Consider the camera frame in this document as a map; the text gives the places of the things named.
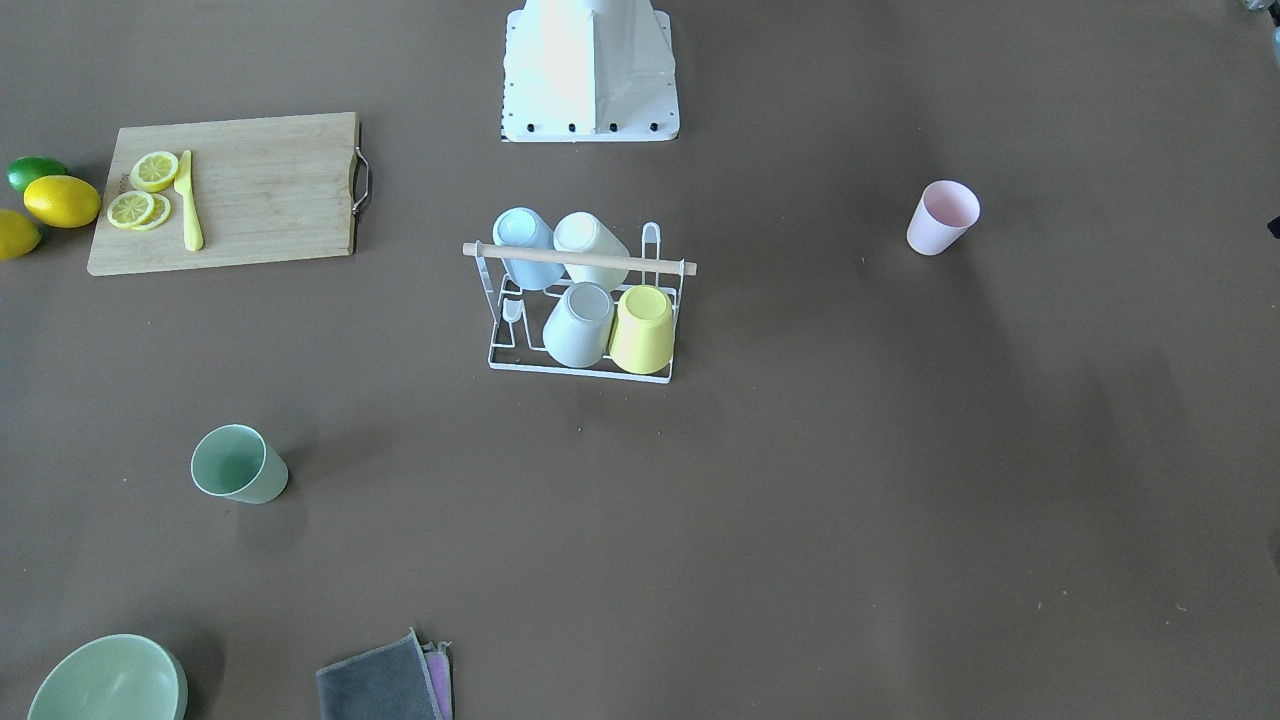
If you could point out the cream white cup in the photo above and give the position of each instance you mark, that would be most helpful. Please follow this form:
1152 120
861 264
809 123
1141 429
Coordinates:
582 232

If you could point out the green bowl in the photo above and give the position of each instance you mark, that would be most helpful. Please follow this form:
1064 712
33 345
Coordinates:
121 676

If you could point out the green cup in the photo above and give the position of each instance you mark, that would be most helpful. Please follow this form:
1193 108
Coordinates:
236 462

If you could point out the bamboo cutting board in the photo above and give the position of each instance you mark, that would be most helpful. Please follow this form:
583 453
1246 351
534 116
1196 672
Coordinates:
266 190

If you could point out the grey cloth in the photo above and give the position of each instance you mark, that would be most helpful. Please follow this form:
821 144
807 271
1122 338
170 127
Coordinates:
390 682

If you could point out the lemon slice top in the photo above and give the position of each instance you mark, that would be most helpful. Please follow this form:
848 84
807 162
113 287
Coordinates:
154 172

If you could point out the lemon slice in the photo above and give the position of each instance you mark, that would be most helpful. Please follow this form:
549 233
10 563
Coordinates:
159 214
154 172
131 209

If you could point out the light blue cup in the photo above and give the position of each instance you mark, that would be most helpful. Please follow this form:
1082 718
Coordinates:
524 229

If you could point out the grey cup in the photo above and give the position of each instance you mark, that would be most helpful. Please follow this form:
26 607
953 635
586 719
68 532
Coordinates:
578 329

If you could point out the yellow lemon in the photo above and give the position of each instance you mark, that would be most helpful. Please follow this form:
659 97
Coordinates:
62 201
18 234

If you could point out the white wire cup holder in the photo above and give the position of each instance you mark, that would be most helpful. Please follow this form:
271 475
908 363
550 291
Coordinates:
517 338

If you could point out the pink cup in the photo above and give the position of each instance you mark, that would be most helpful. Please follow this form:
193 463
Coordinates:
946 210

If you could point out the pink cloth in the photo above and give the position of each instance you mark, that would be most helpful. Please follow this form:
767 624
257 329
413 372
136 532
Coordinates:
438 663

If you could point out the green lime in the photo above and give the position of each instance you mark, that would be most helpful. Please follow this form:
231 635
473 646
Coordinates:
23 171

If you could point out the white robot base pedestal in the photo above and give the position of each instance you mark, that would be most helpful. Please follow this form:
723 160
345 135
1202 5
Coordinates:
589 71

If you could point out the yellow plastic knife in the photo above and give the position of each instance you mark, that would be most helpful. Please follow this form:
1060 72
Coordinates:
193 236

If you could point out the yellow cup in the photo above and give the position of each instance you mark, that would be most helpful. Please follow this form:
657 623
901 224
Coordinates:
643 336

